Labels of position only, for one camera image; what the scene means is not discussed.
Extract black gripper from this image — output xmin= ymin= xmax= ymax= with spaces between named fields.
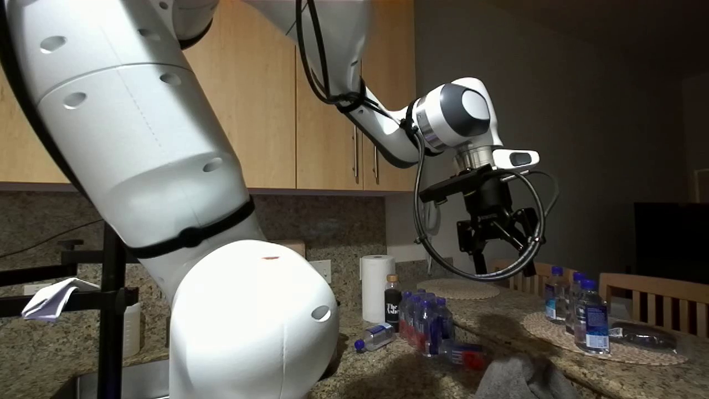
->
xmin=454 ymin=173 xmax=543 ymax=278

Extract grey towel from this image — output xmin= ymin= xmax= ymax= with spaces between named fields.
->
xmin=472 ymin=352 xmax=585 ymax=399

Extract white paper towel roll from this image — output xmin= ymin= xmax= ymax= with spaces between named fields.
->
xmin=359 ymin=253 xmax=396 ymax=325

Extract wooden chair back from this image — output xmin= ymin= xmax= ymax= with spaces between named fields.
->
xmin=596 ymin=271 xmax=709 ymax=341
xmin=491 ymin=258 xmax=585 ymax=300

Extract round woven placemat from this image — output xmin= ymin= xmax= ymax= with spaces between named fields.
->
xmin=415 ymin=274 xmax=502 ymax=301
xmin=518 ymin=309 xmax=690 ymax=369

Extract blue label water bottle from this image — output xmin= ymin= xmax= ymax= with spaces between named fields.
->
xmin=543 ymin=263 xmax=570 ymax=323
xmin=565 ymin=271 xmax=589 ymax=335
xmin=574 ymin=278 xmax=614 ymax=360

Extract pack of blue water bottles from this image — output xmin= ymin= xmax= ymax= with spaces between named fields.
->
xmin=396 ymin=289 xmax=456 ymax=360

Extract red and blue plastic package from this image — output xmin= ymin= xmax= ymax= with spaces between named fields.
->
xmin=441 ymin=341 xmax=489 ymax=372

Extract small dark standing bottle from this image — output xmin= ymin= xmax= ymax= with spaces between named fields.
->
xmin=382 ymin=273 xmax=405 ymax=332

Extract clear bottle with blue cap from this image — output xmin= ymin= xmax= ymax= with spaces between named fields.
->
xmin=351 ymin=322 xmax=399 ymax=354

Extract dark bottle with white label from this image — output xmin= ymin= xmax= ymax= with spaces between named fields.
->
xmin=606 ymin=322 xmax=680 ymax=350

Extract black metal stand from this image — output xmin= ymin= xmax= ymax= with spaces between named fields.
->
xmin=0 ymin=225 xmax=142 ymax=399

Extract white crumpled paper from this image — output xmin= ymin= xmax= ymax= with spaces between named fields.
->
xmin=19 ymin=274 xmax=102 ymax=322

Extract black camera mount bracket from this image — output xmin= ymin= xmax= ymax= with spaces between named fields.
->
xmin=419 ymin=167 xmax=511 ymax=206

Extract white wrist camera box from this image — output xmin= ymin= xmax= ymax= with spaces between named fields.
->
xmin=491 ymin=147 xmax=543 ymax=170

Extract black looped gripper cable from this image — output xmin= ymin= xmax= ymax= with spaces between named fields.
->
xmin=409 ymin=158 xmax=560 ymax=284

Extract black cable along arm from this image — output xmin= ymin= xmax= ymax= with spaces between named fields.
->
xmin=295 ymin=0 xmax=416 ymax=130

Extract wooden wall cabinets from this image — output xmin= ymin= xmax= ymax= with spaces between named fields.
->
xmin=0 ymin=0 xmax=419 ymax=196

